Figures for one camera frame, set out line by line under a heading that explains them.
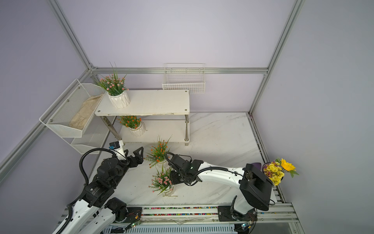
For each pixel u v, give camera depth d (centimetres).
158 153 80
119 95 71
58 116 68
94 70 91
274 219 73
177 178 69
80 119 76
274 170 63
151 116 124
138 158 65
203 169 53
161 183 70
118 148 62
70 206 48
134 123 88
